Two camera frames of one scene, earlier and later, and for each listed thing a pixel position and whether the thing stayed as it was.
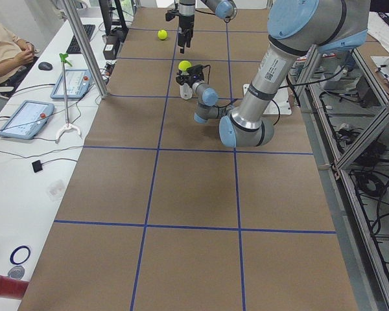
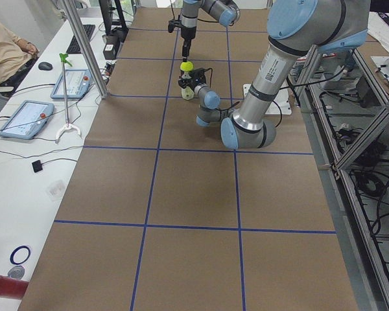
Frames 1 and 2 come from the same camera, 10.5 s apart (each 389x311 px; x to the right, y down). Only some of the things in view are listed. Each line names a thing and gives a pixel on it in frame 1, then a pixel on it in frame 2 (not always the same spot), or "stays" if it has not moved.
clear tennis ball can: (186, 91) stays
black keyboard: (73, 47) stays
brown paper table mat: (161, 215) stays
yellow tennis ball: (162, 34) to (187, 66)
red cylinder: (6, 287) stays
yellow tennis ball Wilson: (183, 65) to (187, 93)
